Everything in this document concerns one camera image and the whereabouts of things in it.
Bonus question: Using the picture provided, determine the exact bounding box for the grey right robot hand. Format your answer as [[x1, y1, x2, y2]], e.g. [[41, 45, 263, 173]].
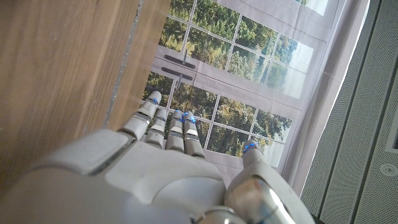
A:
[[0, 90, 317, 224]]

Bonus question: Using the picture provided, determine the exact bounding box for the printed window forest backdrop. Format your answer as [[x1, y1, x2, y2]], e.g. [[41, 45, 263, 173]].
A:
[[141, 0, 371, 197]]

